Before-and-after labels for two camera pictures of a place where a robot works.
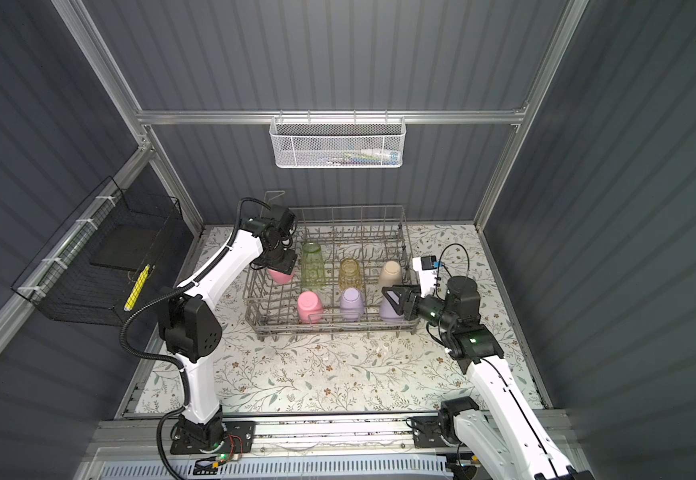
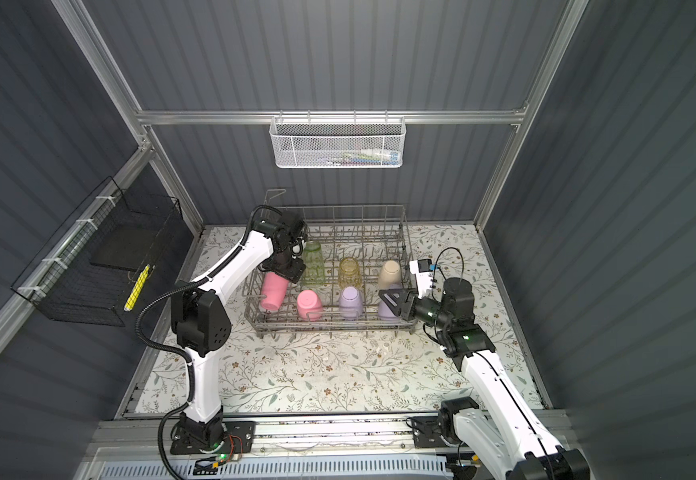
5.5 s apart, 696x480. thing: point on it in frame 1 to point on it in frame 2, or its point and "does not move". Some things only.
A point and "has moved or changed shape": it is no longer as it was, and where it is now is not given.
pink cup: (279, 277) has moved or changed shape
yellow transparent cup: (350, 275) does not move
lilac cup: (351, 304) does not move
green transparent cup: (313, 276) does not move
